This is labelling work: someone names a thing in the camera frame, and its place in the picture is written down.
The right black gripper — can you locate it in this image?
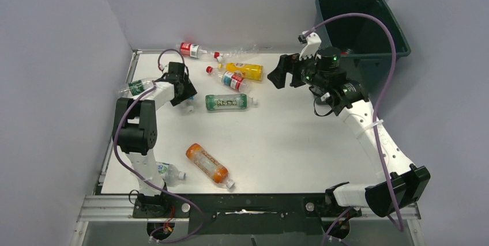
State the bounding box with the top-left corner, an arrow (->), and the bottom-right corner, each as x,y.
268,48 -> 326,90

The slim white label bottle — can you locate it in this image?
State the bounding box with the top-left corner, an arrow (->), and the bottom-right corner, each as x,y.
182,97 -> 194,113

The orange tea bottle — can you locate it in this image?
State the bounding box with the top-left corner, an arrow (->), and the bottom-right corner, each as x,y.
186,143 -> 235,189

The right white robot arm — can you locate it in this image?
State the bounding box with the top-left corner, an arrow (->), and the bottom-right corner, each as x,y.
267,47 -> 431,217

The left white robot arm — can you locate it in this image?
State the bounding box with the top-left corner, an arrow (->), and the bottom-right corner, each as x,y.
112,62 -> 197,210

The dark green plastic bin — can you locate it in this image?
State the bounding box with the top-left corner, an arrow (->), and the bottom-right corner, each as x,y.
315,0 -> 411,102

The yellow juice bottle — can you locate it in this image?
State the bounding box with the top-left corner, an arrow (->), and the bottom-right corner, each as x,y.
217,63 -> 264,81

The red label bottle at back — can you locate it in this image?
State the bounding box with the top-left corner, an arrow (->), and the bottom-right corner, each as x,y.
175,42 -> 222,62

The clear crushed bottle at back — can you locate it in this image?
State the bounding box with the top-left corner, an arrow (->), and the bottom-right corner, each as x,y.
216,44 -> 258,63

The red blue label bottle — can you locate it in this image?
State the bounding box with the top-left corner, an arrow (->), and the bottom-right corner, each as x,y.
206,66 -> 251,94

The green label bottle far left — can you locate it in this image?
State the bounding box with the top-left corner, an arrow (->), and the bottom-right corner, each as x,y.
116,78 -> 154,98

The green tea bottle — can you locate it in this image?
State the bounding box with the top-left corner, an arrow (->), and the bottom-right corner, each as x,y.
205,93 -> 258,112

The blue white label bottle front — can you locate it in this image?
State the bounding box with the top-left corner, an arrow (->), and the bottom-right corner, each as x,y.
156,162 -> 186,187

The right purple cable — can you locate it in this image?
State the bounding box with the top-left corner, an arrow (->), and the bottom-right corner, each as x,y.
298,12 -> 405,233

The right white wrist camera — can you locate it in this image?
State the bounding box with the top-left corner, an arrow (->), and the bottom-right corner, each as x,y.
298,31 -> 322,60

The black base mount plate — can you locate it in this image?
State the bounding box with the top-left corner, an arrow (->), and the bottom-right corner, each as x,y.
129,192 -> 361,240

